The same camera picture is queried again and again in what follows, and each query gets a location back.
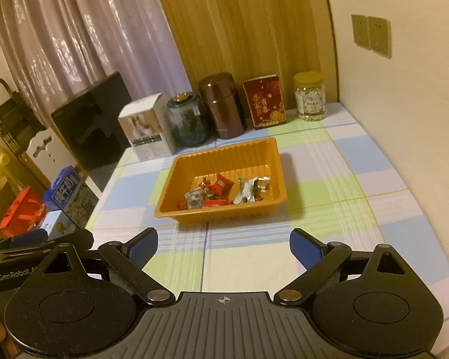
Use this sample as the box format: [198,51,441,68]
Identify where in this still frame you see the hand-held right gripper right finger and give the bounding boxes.
[273,227,406,306]

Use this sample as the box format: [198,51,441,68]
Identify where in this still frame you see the orange plastic tray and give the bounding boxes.
[154,137,288,225]

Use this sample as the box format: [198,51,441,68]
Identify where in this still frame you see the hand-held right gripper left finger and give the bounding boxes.
[43,227,176,306]

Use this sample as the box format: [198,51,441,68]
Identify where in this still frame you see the red gift box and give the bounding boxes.
[243,75,287,130]

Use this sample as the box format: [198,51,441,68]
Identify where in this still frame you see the beige wall socket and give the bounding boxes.
[367,16,392,59]
[351,14,370,49]

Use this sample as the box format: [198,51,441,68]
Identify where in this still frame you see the plastic jar with yellow lid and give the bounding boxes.
[293,72,327,122]

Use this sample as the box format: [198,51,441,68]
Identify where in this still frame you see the beige candy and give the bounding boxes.
[255,177,273,197]

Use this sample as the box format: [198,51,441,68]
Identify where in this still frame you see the dark glass jar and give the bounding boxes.
[166,92,211,147]

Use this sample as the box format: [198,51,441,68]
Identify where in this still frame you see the white cardboard box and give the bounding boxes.
[118,93,178,160]

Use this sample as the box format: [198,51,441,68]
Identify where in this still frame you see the white chair back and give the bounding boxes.
[22,127,79,191]

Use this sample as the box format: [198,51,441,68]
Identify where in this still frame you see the checkered tablecloth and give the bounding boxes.
[84,101,449,322]

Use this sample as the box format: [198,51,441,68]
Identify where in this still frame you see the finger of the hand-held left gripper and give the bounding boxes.
[47,228,94,250]
[9,230,49,248]

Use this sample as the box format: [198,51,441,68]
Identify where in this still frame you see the dark folding rack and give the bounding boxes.
[0,77,47,158]

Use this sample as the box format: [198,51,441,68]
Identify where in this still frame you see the brown metal thermos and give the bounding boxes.
[198,73,248,140]

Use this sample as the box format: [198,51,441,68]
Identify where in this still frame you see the black chair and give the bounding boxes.
[50,71,133,173]

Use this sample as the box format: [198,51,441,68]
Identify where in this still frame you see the pale pink curtain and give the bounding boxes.
[0,0,191,128]

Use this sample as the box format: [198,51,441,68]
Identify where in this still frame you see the red gift bag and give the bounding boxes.
[0,187,47,238]

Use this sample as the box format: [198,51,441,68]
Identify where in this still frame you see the grey snack packet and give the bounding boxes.
[184,188,206,210]

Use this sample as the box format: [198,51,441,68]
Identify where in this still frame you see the light blue box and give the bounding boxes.
[41,209,79,240]

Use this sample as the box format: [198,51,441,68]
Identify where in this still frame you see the wooden panel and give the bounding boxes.
[150,0,339,105]

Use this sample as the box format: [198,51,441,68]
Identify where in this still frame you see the blue milk carton box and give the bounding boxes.
[45,166,100,229]

